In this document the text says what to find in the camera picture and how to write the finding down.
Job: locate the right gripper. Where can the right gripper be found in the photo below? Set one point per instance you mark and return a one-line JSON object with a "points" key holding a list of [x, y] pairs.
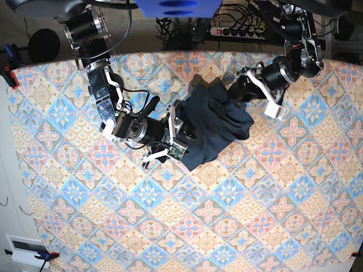
{"points": [[159, 135]]}

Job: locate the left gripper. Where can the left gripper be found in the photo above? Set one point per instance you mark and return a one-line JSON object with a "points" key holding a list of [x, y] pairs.
{"points": [[277, 76]]}

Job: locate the dark navy t-shirt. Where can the dark navy t-shirt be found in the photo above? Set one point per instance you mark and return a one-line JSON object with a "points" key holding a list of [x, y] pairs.
{"points": [[216, 119]]}

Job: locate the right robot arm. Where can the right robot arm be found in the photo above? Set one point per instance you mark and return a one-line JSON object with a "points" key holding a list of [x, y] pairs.
{"points": [[88, 36]]}

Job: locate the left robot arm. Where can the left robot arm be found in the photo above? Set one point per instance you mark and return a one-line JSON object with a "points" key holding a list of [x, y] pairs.
{"points": [[303, 53]]}

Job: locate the white power strip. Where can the white power strip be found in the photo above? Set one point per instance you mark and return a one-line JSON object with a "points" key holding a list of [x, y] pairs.
{"points": [[247, 32]]}

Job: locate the patterned colourful tablecloth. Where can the patterned colourful tablecloth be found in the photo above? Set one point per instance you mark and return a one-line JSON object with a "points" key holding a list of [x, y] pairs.
{"points": [[288, 198]]}

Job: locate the blue orange clamp bottom left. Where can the blue orange clamp bottom left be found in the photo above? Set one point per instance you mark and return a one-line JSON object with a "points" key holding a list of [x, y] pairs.
{"points": [[42, 256]]}

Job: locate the blue orange clamp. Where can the blue orange clamp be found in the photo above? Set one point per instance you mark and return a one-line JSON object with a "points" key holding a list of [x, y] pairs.
{"points": [[42, 256], [7, 69]]}

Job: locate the blue orange clamp top left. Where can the blue orange clamp top left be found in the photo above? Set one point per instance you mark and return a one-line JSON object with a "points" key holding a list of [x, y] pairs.
{"points": [[7, 69]]}

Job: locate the orange clamp bottom right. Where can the orange clamp bottom right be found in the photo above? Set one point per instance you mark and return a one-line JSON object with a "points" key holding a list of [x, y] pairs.
{"points": [[356, 254]]}

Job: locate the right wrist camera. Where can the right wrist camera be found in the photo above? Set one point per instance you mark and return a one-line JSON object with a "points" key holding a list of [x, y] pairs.
{"points": [[177, 151]]}

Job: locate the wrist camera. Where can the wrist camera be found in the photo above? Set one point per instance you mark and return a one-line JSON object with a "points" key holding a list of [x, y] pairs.
{"points": [[177, 151], [275, 111]]}

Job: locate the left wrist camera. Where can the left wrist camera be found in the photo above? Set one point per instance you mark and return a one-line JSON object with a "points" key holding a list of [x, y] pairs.
{"points": [[275, 111]]}

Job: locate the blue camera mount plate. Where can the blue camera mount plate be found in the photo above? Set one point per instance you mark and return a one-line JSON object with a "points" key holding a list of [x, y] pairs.
{"points": [[178, 8]]}

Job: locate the white wall outlet box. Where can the white wall outlet box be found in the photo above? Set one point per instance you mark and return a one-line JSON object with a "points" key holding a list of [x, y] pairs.
{"points": [[24, 250]]}

